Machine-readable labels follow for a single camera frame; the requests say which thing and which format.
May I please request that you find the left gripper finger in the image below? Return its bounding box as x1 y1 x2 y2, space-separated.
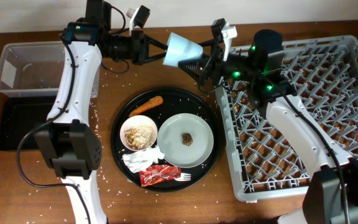
142 52 166 64
144 35 168 50

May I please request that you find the light blue plastic cup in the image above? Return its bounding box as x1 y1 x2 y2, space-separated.
163 32 203 67

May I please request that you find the orange carrot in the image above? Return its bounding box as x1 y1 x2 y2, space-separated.
129 96 163 117

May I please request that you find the brown food lump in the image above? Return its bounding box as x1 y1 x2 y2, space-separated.
181 133 193 146

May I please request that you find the grey plate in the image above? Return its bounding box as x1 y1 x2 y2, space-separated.
157 113 214 168

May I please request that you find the pink bowl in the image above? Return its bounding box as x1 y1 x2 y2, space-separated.
119 115 158 151

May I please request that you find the oats and nuts food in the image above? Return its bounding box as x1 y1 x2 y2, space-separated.
124 124 156 151

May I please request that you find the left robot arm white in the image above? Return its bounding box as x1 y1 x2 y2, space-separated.
19 1 167 223

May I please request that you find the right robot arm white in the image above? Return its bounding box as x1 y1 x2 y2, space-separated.
177 28 358 223

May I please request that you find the grey dishwasher rack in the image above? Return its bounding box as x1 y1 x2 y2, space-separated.
216 35 358 202

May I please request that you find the round black tray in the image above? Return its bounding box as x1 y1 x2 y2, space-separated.
111 87 222 192

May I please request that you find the crumpled white tissue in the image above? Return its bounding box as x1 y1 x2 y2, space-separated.
122 146 165 173

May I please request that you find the white plastic fork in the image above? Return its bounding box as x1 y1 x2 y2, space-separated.
174 173 191 182

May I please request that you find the clear plastic bin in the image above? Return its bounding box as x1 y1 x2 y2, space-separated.
0 41 103 102

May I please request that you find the red snack wrapper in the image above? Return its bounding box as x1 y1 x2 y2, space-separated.
139 165 181 187

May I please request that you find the black rectangular tray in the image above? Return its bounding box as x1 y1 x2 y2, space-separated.
0 95 88 152

